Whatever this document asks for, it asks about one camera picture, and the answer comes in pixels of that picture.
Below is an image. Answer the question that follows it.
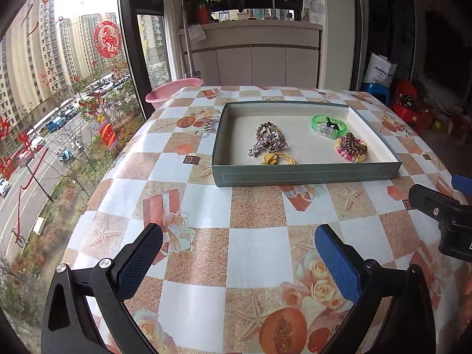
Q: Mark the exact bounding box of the pink yellow bead bracelet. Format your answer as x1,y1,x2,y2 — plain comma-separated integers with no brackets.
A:
334,136,369,164

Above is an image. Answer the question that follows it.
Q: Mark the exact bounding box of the brown spiral hair tie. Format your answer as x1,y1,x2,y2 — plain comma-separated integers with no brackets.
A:
342,132,369,158

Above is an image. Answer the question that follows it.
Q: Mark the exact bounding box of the green translucent bangle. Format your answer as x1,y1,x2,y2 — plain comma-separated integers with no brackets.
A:
311,115,348,139

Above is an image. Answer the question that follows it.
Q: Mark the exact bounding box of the black claw hair clip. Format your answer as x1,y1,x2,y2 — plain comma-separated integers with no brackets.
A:
326,117,339,130

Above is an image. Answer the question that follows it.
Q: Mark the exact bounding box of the yellow cord hair tie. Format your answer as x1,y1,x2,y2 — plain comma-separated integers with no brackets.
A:
261,151,297,166

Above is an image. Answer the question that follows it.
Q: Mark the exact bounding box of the silver star hair clip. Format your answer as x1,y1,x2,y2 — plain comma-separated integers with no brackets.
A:
248,133,288,157

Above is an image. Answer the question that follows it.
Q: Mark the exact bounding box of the braided brown oval hair clip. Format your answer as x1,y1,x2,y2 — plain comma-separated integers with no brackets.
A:
256,122,284,145

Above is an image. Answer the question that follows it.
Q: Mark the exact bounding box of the shallow grey jewelry tray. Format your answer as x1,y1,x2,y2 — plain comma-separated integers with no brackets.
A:
211,101,401,187

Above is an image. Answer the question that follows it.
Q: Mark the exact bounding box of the red plastic child chair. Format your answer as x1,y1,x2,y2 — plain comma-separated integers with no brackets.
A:
390,80,429,135

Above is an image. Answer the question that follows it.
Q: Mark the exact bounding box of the blue plastic stool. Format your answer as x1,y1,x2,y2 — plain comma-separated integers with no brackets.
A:
361,82,390,106

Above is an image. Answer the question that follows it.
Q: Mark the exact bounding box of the white paper shopping bag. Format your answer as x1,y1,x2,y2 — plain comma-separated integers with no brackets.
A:
362,53,397,88

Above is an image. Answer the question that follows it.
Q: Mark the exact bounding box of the checkered patterned tablecloth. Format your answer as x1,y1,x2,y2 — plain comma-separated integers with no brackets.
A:
63,86,471,353

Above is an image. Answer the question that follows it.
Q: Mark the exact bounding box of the pink plastic basin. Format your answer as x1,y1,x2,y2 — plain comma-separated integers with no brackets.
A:
145,78,203,104

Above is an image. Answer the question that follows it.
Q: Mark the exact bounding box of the white sideboard cabinet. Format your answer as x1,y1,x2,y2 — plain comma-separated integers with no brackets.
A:
190,20,322,88

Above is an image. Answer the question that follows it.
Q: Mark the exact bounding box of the red horse window decal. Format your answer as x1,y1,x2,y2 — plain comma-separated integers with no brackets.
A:
94,21,122,58

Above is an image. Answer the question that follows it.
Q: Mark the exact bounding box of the white cloth on cabinet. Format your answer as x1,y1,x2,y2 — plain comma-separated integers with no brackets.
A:
188,25,207,42

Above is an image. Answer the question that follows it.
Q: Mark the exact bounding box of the red vase with flowers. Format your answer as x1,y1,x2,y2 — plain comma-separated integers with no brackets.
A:
198,4,210,25

